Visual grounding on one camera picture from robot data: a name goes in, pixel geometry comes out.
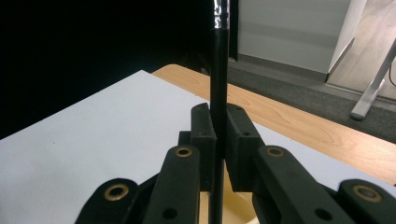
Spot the dark curtain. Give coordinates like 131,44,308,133
0,0,240,141

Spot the black pen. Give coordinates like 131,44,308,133
208,0,232,224

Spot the white desk frame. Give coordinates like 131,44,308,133
349,37,396,122

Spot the cream cup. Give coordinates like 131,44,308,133
198,173,260,224

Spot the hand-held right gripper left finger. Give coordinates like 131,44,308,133
178,102,218,192

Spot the white table board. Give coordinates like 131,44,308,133
0,69,396,224

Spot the white cabinet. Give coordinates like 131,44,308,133
237,0,369,83

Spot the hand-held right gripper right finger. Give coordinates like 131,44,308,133
224,103,266,193

